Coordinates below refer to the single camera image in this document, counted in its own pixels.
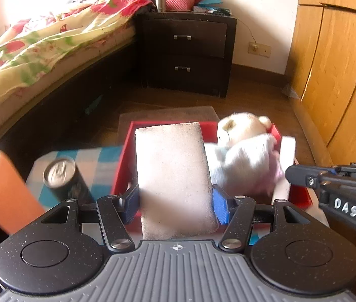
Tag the orange foam cylinder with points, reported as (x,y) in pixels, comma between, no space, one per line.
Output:
(1,188)

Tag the dark wooden nightstand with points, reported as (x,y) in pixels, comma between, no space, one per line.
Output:
(196,37)

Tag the smooth white sponge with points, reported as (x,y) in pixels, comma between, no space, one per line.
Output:
(288,151)

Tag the wall socket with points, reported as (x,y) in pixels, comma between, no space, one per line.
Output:
(259,49)

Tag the wooden wardrobe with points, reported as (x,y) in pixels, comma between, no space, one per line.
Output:
(338,69)

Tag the blue checked cloth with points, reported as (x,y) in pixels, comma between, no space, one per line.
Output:
(102,157)

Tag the floral quilt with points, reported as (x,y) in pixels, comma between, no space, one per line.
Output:
(55,37)

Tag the grey floor mat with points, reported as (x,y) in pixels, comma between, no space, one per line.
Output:
(165,113)

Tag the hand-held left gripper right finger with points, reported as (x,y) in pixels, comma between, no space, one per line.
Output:
(222,207)

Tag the red box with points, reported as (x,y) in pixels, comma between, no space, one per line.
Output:
(121,170)

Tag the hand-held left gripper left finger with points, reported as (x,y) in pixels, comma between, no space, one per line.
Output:
(130,204)

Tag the white teddy bear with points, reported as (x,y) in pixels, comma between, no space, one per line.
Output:
(244,163)

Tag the coarse white sponge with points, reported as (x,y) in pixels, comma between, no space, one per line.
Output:
(174,179)

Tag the clear plastic scrap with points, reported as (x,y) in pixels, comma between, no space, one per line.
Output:
(290,92)

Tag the dark wooden bed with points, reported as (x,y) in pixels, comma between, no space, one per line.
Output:
(71,94)

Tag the dark drink can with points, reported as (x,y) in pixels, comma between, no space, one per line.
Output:
(71,182)

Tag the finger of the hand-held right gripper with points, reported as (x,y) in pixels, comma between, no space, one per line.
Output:
(303,176)

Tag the cream teddy bear plush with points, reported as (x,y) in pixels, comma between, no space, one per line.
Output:
(237,125)

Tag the blue paper items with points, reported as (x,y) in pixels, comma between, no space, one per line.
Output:
(209,2)

